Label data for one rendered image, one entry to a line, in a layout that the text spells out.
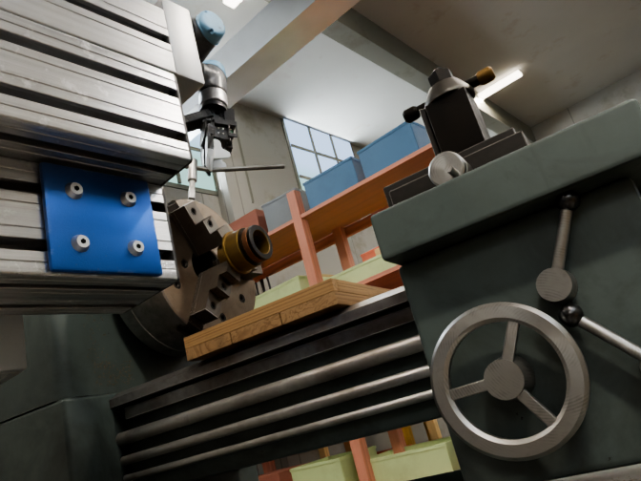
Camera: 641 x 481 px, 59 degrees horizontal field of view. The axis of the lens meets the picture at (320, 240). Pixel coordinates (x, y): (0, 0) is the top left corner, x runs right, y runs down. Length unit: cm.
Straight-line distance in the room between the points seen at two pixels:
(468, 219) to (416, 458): 310
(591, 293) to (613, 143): 15
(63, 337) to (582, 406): 86
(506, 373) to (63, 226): 43
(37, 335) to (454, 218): 80
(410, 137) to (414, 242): 307
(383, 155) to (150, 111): 334
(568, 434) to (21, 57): 55
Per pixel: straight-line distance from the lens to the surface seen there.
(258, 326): 89
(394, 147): 375
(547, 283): 61
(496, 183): 63
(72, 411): 109
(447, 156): 68
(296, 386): 87
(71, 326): 114
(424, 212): 64
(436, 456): 360
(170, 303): 109
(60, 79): 46
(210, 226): 116
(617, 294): 63
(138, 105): 49
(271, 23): 478
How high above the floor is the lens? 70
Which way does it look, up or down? 18 degrees up
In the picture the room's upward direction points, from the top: 15 degrees counter-clockwise
